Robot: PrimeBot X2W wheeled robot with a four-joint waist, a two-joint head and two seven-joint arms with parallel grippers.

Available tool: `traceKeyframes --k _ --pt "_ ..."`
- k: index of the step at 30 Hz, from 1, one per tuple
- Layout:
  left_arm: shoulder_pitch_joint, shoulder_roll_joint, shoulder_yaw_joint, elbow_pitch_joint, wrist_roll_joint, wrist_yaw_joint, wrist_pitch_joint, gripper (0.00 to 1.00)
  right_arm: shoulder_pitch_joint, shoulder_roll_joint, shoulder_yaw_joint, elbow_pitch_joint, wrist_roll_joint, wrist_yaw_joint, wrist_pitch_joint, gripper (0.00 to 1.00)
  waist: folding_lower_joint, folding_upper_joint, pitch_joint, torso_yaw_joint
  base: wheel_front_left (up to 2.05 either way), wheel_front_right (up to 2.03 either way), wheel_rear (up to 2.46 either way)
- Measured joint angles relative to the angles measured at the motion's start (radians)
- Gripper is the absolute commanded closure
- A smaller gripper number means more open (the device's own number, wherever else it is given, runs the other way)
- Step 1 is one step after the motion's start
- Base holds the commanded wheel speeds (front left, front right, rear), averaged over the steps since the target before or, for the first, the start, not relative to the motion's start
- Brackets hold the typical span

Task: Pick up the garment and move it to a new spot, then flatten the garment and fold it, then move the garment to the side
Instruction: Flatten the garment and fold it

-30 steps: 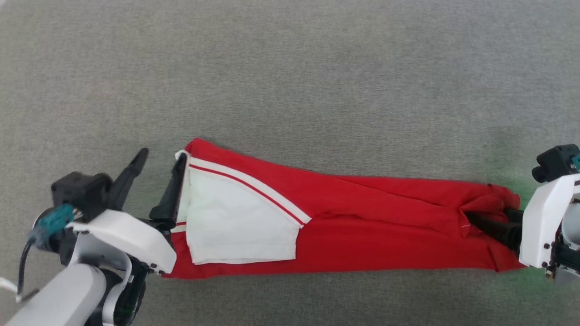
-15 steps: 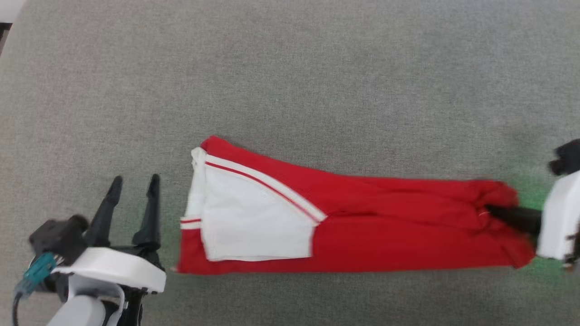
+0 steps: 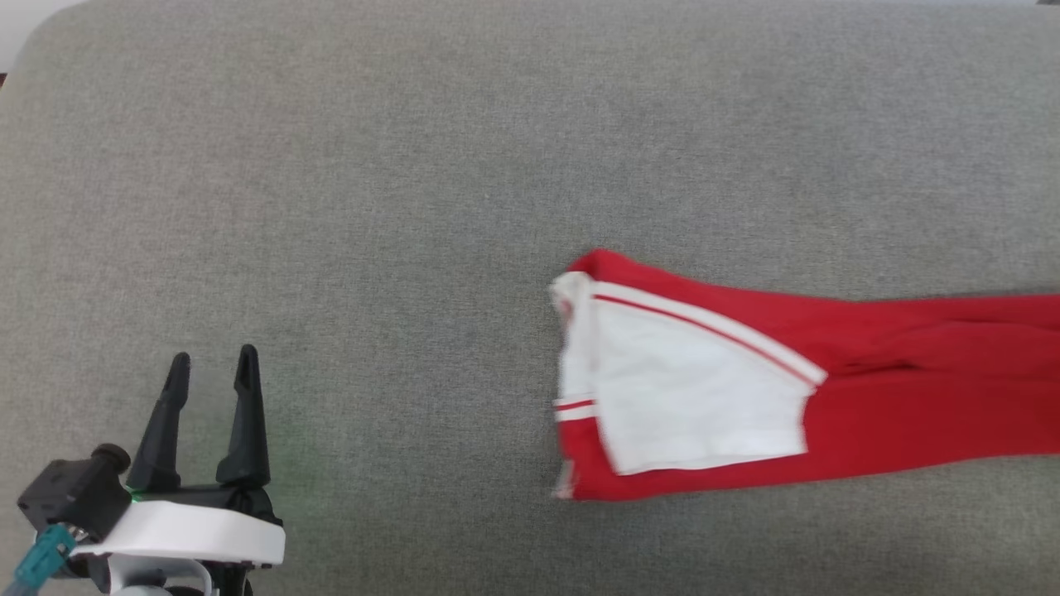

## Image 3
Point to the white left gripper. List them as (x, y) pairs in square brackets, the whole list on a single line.
[(190, 530)]

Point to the red and white jersey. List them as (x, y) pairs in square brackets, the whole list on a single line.
[(894, 397)]

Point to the grey fabric sofa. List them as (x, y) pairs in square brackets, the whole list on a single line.
[(414, 207)]

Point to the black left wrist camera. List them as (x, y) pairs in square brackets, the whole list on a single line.
[(74, 492)]

